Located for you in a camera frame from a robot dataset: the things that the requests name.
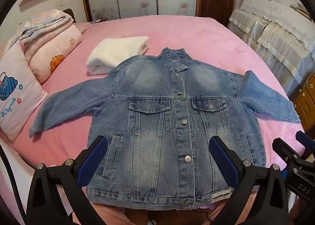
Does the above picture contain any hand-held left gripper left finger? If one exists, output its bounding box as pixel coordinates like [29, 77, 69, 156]
[26, 135, 109, 225]

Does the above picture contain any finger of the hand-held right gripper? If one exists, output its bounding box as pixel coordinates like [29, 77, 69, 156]
[272, 138, 304, 166]
[295, 130, 315, 149]

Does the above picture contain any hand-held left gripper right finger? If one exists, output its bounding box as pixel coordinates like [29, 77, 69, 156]
[208, 135, 289, 225]

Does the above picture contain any blue denim jacket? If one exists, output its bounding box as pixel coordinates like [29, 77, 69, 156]
[30, 47, 302, 209]

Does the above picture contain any wooden drawer cabinet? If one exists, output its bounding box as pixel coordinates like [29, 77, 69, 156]
[293, 73, 315, 132]

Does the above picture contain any pink printed pillow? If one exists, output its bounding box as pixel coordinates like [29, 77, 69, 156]
[0, 40, 49, 145]

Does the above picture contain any white folded towel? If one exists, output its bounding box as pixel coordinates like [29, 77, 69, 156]
[86, 36, 150, 76]

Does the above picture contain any pink bed sheet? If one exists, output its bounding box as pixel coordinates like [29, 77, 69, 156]
[0, 15, 299, 225]

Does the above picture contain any pink striped pillow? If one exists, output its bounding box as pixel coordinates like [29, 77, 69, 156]
[75, 21, 99, 35]

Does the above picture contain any floral folded blanket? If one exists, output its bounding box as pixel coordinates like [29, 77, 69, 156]
[0, 9, 74, 55]

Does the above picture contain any dark wooden headboard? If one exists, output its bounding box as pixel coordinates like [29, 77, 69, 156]
[63, 8, 77, 23]

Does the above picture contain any black cable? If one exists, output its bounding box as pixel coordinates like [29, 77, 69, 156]
[192, 211, 214, 223]

